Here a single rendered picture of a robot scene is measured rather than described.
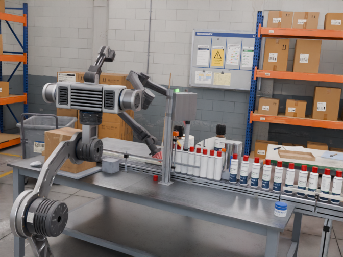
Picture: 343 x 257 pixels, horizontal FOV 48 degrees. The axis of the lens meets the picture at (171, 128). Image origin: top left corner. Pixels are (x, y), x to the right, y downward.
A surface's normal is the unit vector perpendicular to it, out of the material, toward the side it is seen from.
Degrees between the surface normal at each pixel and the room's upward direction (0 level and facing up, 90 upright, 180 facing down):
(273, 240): 90
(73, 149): 90
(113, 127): 89
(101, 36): 90
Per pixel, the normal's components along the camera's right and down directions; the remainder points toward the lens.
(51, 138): -0.44, 0.13
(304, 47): -0.24, 0.15
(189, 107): 0.48, 0.18
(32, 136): 0.05, 0.24
